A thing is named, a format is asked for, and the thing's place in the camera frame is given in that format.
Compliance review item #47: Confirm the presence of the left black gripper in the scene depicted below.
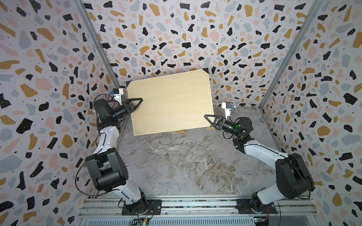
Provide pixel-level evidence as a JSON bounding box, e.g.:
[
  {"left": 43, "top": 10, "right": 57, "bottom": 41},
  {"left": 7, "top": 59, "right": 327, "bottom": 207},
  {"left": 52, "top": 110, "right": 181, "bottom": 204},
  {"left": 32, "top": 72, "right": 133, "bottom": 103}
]
[{"left": 111, "top": 100, "right": 144, "bottom": 121}]

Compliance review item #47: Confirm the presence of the wooden easel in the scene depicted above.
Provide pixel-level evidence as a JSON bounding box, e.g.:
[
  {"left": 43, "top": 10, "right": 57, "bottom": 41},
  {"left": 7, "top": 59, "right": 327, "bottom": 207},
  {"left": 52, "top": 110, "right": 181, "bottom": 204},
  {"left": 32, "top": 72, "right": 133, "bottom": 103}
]
[{"left": 173, "top": 130, "right": 185, "bottom": 135}]

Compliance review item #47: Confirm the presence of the light wooden board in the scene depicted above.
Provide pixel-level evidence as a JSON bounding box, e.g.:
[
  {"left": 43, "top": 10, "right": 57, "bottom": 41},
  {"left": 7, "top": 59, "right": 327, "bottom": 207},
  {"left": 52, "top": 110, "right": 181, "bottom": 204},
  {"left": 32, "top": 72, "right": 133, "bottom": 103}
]
[{"left": 127, "top": 70, "right": 214, "bottom": 136}]

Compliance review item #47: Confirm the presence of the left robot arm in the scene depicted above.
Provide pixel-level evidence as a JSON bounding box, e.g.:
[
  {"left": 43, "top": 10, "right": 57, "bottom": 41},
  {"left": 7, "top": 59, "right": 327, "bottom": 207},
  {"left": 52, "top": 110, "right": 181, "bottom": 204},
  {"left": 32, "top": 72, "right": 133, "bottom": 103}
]
[{"left": 85, "top": 98, "right": 149, "bottom": 214}]

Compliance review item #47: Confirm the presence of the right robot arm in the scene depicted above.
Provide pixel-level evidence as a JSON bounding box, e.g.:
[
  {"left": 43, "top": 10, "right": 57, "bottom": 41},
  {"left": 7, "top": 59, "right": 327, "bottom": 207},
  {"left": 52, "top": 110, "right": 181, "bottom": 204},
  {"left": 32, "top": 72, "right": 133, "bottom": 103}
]
[{"left": 204, "top": 115, "right": 314, "bottom": 213}]

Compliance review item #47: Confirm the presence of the small electronics board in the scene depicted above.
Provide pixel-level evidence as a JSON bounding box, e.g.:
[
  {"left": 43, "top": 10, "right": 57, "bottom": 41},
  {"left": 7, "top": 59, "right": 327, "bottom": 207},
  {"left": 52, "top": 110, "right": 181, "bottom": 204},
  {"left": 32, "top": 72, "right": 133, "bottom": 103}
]
[{"left": 131, "top": 218, "right": 150, "bottom": 226}]

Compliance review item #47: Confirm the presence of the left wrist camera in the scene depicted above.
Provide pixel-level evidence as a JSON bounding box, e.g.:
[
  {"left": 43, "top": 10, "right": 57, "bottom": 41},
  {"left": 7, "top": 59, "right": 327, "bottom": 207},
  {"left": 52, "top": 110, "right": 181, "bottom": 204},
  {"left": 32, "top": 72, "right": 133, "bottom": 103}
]
[{"left": 113, "top": 88, "right": 124, "bottom": 104}]

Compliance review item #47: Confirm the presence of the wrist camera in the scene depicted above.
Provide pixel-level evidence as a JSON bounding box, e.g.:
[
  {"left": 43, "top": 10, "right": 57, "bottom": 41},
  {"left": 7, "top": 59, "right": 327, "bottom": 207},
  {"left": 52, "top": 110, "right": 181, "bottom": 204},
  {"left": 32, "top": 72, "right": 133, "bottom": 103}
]
[
  {"left": 113, "top": 88, "right": 124, "bottom": 104},
  {"left": 222, "top": 102, "right": 236, "bottom": 118}
]

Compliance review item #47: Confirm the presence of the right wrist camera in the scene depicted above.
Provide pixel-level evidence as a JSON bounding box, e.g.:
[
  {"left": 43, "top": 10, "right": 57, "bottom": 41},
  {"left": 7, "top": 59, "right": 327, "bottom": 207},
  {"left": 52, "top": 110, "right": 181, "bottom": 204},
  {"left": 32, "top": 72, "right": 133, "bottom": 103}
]
[{"left": 222, "top": 102, "right": 236, "bottom": 118}]

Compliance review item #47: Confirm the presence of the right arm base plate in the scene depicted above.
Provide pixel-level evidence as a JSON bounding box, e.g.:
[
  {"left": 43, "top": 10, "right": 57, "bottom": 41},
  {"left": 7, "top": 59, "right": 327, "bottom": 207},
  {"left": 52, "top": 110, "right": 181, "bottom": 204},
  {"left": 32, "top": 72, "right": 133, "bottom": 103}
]
[{"left": 235, "top": 198, "right": 278, "bottom": 214}]

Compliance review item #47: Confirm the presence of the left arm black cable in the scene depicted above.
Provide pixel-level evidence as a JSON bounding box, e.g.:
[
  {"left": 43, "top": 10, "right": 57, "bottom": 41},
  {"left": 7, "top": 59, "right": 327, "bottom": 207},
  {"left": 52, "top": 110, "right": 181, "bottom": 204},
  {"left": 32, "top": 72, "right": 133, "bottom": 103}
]
[{"left": 74, "top": 160, "right": 100, "bottom": 197}]

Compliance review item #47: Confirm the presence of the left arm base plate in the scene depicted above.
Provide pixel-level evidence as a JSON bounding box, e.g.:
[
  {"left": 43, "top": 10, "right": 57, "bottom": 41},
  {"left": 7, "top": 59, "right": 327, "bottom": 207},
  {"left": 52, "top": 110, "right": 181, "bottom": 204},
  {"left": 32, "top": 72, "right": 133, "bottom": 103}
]
[{"left": 122, "top": 199, "right": 162, "bottom": 216}]

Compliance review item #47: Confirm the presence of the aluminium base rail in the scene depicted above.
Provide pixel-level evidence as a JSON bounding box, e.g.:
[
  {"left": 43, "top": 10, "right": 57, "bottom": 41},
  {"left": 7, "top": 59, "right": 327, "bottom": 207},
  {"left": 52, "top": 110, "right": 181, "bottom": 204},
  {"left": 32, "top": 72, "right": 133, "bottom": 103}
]
[{"left": 77, "top": 195, "right": 323, "bottom": 226}]

